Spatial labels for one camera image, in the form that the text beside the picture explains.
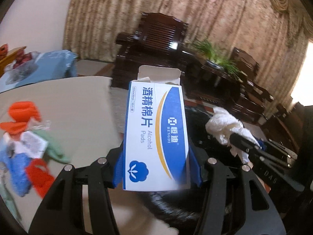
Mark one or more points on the red plastic scrap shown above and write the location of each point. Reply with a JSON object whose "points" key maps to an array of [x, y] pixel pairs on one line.
{"points": [[39, 176]]}

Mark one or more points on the blue plastic bag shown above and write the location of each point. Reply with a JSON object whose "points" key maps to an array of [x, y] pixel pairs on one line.
{"points": [[16, 166]]}

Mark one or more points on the dark wooden side table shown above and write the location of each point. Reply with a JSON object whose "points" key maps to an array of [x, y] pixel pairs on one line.
{"points": [[203, 82]]}

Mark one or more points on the white tissue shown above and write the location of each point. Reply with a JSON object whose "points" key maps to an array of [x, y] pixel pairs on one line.
{"points": [[222, 124]]}

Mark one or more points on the red apples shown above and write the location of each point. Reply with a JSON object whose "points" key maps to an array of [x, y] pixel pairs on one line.
{"points": [[22, 59]]}

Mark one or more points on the floral beige curtain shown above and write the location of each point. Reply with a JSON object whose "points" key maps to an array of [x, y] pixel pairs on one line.
{"points": [[275, 32]]}

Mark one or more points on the light blue paper cup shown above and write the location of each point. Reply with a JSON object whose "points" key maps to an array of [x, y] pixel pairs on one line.
{"points": [[29, 143]]}

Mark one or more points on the alcohol pads box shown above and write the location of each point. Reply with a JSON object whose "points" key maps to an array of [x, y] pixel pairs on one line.
{"points": [[156, 149]]}

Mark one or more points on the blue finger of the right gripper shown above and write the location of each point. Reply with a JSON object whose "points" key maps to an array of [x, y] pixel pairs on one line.
{"points": [[253, 150], [277, 150]]}

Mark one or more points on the dark wooden armchair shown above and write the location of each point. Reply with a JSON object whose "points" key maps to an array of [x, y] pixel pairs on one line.
{"points": [[157, 41], [250, 104]]}

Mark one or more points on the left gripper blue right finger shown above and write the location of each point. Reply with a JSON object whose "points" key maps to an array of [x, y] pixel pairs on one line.
{"points": [[253, 212]]}

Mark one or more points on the thick orange foam net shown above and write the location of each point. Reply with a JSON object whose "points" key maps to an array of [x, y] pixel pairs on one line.
{"points": [[23, 111]]}

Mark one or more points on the blue tablecloth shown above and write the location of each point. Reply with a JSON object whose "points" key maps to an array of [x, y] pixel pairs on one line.
{"points": [[51, 66]]}

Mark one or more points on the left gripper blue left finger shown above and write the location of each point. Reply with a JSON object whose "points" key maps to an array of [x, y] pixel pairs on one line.
{"points": [[61, 210]]}

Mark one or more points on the potted green plant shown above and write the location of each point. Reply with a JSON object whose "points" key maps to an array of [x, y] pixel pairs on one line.
{"points": [[212, 53]]}

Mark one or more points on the glass fruit bowl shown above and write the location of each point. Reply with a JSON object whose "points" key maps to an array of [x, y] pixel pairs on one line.
{"points": [[21, 72]]}

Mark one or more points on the green glove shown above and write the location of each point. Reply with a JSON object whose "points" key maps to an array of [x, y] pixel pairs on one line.
{"points": [[54, 149]]}

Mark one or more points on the black lined trash bin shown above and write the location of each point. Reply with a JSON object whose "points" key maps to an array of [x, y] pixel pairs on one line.
{"points": [[179, 207]]}

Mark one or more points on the dark wooden bench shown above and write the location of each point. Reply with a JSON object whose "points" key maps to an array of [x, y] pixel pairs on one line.
{"points": [[285, 127]]}

